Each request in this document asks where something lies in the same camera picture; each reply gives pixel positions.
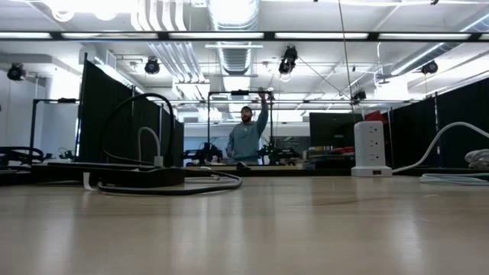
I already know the black coiled cord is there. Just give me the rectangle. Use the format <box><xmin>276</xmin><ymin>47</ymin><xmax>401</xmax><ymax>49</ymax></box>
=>
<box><xmin>0</xmin><ymin>146</ymin><xmax>46</xmax><ymax>169</ymax></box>

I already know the black USB cable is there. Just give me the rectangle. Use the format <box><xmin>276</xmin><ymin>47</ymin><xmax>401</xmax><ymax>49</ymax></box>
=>
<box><xmin>81</xmin><ymin>92</ymin><xmax>244</xmax><ymax>197</ymax></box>

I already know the white tower power strip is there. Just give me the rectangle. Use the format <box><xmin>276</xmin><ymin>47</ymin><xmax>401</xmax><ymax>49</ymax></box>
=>
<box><xmin>350</xmin><ymin>120</ymin><xmax>393</xmax><ymax>178</ymax></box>

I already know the black background gantry frame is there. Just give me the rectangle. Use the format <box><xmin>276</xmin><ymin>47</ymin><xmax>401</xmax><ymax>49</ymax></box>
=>
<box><xmin>30</xmin><ymin>97</ymin><xmax>81</xmax><ymax>156</ymax></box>
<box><xmin>207</xmin><ymin>89</ymin><xmax>274</xmax><ymax>166</ymax></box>

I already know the silver ventilation duct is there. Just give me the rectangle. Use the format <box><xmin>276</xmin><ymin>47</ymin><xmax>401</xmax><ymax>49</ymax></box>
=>
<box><xmin>206</xmin><ymin>0</ymin><xmax>264</xmax><ymax>76</ymax></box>

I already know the overhead light bar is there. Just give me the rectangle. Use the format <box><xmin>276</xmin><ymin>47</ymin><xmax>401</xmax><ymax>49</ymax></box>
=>
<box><xmin>0</xmin><ymin>30</ymin><xmax>489</xmax><ymax>43</ymax></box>

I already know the black power strip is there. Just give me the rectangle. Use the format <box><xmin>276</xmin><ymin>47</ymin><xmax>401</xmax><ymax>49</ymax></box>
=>
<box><xmin>30</xmin><ymin>160</ymin><xmax>186</xmax><ymax>189</ymax></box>

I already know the white USB cable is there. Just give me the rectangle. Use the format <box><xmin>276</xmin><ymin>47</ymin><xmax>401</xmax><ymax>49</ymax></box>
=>
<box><xmin>136</xmin><ymin>126</ymin><xmax>222</xmax><ymax>182</ymax></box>

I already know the person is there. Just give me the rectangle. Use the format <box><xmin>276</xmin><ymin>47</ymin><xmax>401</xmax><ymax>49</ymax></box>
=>
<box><xmin>225</xmin><ymin>86</ymin><xmax>270</xmax><ymax>163</ymax></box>

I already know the black monitor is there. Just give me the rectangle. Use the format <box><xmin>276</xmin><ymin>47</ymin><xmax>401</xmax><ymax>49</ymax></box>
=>
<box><xmin>309</xmin><ymin>112</ymin><xmax>364</xmax><ymax>148</ymax></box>

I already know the black ceiling spotlight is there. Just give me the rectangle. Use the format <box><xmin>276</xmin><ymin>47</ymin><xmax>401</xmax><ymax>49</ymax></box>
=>
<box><xmin>144</xmin><ymin>56</ymin><xmax>161</xmax><ymax>76</ymax></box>
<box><xmin>277</xmin><ymin>45</ymin><xmax>299</xmax><ymax>76</ymax></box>
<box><xmin>6</xmin><ymin>63</ymin><xmax>27</xmax><ymax>82</ymax></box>
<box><xmin>421</xmin><ymin>60</ymin><xmax>439</xmax><ymax>76</ymax></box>

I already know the red cabinet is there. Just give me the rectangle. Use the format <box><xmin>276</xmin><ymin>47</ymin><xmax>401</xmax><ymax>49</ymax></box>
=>
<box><xmin>364</xmin><ymin>110</ymin><xmax>387</xmax><ymax>123</ymax></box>

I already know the white charging cable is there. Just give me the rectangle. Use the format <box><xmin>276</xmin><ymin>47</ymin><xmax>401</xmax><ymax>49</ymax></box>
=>
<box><xmin>419</xmin><ymin>173</ymin><xmax>489</xmax><ymax>187</ymax></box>

